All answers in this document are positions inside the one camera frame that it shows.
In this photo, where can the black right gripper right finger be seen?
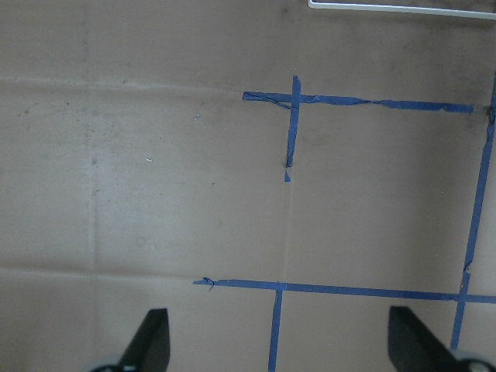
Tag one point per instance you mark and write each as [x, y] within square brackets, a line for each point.
[413, 347]

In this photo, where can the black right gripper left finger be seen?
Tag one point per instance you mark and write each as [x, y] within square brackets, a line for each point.
[149, 349]

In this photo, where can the white wire cup rack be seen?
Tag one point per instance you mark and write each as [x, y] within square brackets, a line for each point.
[402, 9]

